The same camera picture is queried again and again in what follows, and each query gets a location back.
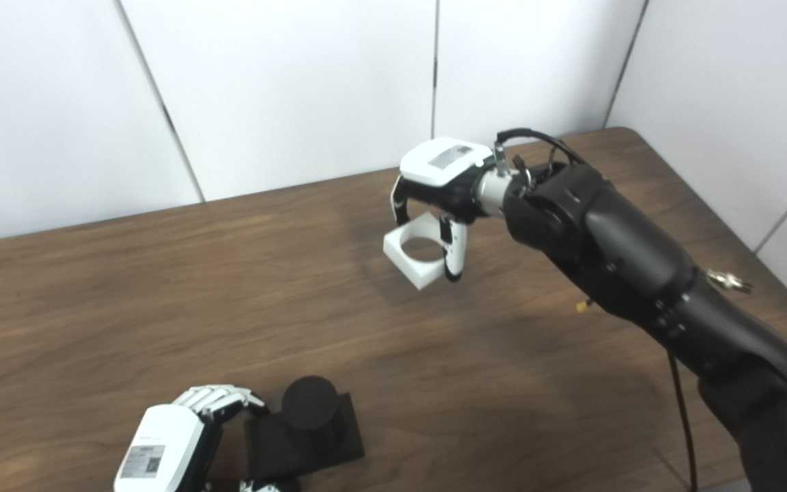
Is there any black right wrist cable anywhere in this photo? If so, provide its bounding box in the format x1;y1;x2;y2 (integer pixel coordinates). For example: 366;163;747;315
495;128;699;492

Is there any white square piece with hole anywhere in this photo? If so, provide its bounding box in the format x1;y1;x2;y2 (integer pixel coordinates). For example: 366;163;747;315
383;212;447;291

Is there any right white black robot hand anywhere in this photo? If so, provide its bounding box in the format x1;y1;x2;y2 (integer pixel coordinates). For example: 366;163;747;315
391;137;497;282

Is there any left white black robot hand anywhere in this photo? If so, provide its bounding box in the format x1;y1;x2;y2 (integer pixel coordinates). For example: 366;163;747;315
113;384;302;492

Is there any black peg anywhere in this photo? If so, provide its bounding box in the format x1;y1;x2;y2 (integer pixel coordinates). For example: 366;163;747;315
247;376;365;479

